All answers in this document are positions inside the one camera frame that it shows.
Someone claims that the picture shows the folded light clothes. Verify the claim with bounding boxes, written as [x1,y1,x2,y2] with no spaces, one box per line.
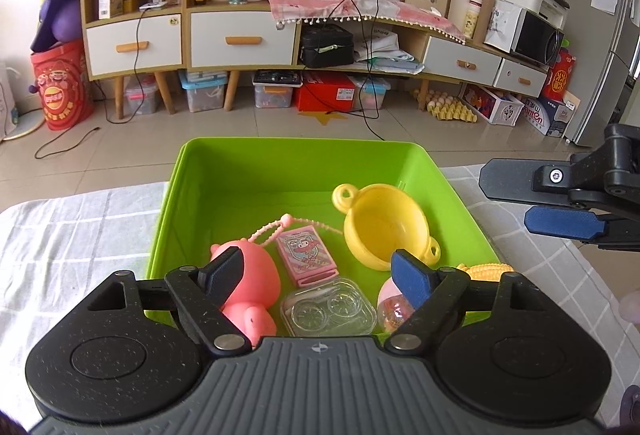
[351,26,424,77]

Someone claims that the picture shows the thin black floor cable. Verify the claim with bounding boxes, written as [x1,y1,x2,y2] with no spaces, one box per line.
[33,126,102,160]

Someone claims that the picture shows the silver refrigerator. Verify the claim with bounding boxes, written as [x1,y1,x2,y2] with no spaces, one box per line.
[564,0,640,149]

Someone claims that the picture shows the pink toy pig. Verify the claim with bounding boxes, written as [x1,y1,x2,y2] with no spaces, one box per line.
[209,240,282,349]

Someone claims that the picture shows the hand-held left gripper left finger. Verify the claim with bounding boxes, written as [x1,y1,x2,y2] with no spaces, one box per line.
[90,246,253,358]

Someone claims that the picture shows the red cardboard box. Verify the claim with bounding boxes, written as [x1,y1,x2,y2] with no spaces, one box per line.
[293,70,358,113]

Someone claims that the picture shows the pink tasselled cloth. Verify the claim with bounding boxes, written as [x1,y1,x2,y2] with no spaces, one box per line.
[261,0,469,47]

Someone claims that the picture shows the white and blue carton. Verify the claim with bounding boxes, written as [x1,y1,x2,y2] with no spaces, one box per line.
[521,94,582,138]

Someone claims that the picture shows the clear contact lens case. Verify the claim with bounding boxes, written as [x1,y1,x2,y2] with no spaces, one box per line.
[279,278,378,339]

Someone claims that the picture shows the red gift bag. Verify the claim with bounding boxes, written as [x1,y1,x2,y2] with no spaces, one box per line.
[541,48,577,104]

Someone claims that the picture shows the white printed carton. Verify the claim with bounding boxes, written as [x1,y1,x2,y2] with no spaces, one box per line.
[458,82,526,126]

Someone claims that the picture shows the yellow egg tray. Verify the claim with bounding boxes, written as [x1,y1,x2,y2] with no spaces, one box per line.
[410,86,479,123]

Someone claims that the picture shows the clear box with pink contents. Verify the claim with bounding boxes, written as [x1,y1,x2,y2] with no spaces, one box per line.
[352,76,393,112]

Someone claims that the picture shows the red printed bucket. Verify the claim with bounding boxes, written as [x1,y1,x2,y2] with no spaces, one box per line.
[29,39,97,133]

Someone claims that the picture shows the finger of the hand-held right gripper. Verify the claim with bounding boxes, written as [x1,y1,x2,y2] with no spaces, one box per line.
[478,123,640,207]
[524,202,640,252]

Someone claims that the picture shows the black bag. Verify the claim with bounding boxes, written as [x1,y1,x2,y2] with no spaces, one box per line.
[298,22,358,69]

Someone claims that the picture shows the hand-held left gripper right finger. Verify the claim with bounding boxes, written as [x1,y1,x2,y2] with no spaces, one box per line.
[385,249,534,357]

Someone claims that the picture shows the black microwave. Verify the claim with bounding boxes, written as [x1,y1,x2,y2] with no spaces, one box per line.
[509,6,567,69]

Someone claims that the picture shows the grey checkered blanket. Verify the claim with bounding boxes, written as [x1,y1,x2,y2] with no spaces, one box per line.
[0,164,640,435]

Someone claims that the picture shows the purple plush toy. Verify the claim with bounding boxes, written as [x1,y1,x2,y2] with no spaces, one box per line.
[29,0,84,54]

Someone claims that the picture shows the clear box with orange latch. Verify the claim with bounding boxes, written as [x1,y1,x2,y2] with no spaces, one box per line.
[251,69,304,109]

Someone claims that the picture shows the pink capsule ball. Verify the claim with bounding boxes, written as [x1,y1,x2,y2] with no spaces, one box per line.
[377,276,418,337]

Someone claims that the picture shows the clear box with blue lid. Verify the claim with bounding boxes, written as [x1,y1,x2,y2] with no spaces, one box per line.
[179,70,229,113]

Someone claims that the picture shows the white drawer with wooden handle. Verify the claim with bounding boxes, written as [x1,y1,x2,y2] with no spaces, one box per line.
[423,36,503,84]
[491,59,549,99]
[84,14,184,79]
[188,9,297,69]

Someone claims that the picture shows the wooden cabinet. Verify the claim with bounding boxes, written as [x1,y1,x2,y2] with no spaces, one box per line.
[79,0,552,119]

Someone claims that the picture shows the pink card case with strap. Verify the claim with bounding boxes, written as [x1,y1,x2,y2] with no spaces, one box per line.
[251,214,344,289]

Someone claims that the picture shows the black power cable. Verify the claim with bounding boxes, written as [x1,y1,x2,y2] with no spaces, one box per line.
[320,0,387,142]

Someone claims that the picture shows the white printed paper bag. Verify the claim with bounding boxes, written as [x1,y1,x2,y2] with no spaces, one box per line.
[483,0,524,52]

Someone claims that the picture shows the green plastic bin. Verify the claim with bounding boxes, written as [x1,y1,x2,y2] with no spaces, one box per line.
[144,138,502,347]

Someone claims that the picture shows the round white fan base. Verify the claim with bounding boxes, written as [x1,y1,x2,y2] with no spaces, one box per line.
[0,109,47,144]

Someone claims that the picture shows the yellow star toy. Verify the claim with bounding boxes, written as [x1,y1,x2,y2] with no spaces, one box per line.
[298,110,349,129]

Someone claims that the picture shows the yellow toy corn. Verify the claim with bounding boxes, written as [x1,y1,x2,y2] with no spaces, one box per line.
[454,263,517,284]

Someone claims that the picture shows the clear storage box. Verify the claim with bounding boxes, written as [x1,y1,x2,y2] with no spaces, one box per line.
[123,74,163,116]

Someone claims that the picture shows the yellow toy pot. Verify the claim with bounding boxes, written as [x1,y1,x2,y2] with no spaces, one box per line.
[331,184,442,272]

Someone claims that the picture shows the white shopping bag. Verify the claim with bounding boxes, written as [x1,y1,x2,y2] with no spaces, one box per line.
[0,62,22,137]

